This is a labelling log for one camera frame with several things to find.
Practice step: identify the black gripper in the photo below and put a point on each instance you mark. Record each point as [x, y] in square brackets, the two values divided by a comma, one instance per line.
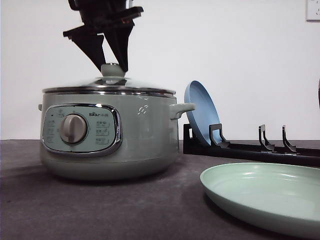
[114, 19]

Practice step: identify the glass lid with green knob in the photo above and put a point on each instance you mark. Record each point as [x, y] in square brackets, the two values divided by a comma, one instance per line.
[113, 82]

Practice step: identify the green plate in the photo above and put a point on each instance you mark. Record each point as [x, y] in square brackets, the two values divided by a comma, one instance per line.
[284, 197]

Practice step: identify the green electric steamer pot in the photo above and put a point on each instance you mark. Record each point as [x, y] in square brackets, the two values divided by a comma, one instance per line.
[110, 135]

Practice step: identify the blue plate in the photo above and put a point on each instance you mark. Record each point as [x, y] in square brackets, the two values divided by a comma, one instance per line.
[205, 112]

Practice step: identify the black plate rack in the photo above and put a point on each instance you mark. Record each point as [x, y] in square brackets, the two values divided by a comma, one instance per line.
[218, 145]

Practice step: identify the white wall socket right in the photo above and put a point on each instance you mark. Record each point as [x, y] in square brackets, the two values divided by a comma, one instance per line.
[311, 11]

